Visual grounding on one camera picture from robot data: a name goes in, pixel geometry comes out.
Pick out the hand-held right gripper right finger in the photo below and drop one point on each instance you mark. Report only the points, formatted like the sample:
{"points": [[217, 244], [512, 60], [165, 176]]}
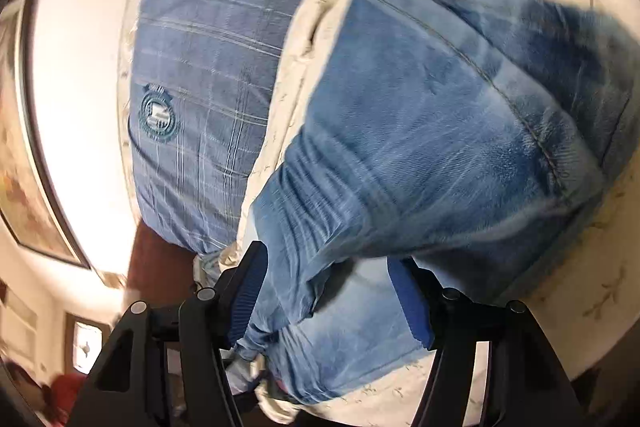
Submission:
{"points": [[407, 302]]}

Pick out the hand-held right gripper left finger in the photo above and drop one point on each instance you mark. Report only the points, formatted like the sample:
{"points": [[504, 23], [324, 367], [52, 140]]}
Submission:
{"points": [[247, 289]]}

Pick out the blue denim pants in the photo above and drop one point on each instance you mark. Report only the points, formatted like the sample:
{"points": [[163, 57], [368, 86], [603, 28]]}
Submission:
{"points": [[400, 132]]}

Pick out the light blue patterned bedsheet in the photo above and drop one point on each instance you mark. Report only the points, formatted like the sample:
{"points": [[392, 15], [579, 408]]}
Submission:
{"points": [[212, 264]]}

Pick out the brown headboard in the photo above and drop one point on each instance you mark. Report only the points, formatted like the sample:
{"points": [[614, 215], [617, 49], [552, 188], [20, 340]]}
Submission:
{"points": [[155, 257]]}

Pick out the wood-framed window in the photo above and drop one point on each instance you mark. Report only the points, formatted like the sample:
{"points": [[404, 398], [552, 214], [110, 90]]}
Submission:
{"points": [[82, 347]]}

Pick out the blue plaid pillow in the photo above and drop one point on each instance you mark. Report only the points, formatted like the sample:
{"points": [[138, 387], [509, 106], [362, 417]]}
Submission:
{"points": [[200, 57]]}

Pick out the small wall frame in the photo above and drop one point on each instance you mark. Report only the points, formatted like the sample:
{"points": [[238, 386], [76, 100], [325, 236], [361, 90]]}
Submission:
{"points": [[112, 279]]}

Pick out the framed wall picture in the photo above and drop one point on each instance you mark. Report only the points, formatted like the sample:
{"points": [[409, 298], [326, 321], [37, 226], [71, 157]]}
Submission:
{"points": [[20, 187]]}

